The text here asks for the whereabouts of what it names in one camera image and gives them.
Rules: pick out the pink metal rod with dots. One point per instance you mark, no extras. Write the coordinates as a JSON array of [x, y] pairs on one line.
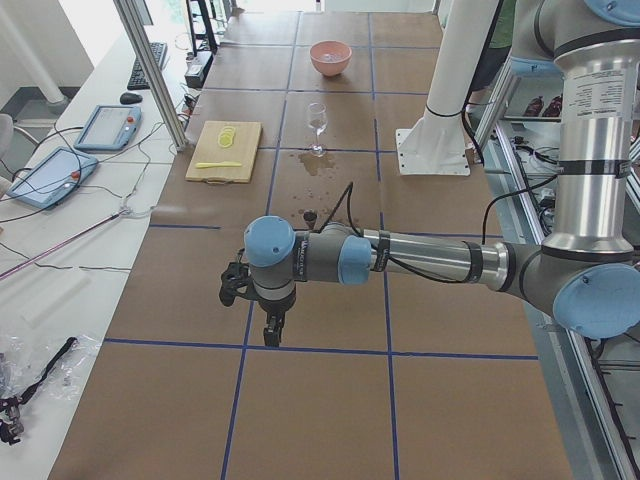
[[32, 260]]

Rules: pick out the clear wine glass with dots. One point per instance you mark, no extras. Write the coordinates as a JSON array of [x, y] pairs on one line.
[[317, 121]]

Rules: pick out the steel cocktail jigger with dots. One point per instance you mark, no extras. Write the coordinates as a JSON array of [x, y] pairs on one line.
[[310, 217]]

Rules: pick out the bamboo cutting board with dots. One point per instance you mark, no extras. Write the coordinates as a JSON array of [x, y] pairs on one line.
[[244, 150]]

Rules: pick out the near teach pendant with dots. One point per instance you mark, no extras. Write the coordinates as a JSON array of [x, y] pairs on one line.
[[54, 178]]

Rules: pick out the clear plastic bag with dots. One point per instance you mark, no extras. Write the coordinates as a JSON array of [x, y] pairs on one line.
[[51, 367]]

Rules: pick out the clear ice cubes pile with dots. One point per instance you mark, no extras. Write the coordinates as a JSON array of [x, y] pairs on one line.
[[330, 57]]

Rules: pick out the teach pendant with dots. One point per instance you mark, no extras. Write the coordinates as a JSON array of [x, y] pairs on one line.
[[109, 129], [54, 178]]

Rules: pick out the aluminium frame post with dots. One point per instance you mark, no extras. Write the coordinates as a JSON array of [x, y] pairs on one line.
[[134, 28]]

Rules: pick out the yellow plastic knife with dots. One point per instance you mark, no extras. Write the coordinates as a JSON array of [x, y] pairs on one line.
[[223, 164]]

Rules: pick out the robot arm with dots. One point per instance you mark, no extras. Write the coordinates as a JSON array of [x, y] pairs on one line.
[[581, 274]]

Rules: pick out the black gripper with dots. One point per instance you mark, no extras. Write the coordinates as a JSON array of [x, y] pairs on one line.
[[275, 309]]

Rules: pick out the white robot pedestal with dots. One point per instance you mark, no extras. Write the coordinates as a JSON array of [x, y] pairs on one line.
[[435, 145]]

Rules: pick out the pink bowl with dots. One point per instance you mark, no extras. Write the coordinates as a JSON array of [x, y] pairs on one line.
[[330, 69]]

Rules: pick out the black computer mouse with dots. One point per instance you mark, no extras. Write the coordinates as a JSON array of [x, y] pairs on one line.
[[130, 98]]

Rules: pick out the lemon slices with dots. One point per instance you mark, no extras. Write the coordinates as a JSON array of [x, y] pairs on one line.
[[226, 136]]

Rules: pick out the far teach pendant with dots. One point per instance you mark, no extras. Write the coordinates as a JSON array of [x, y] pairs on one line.
[[109, 129]]

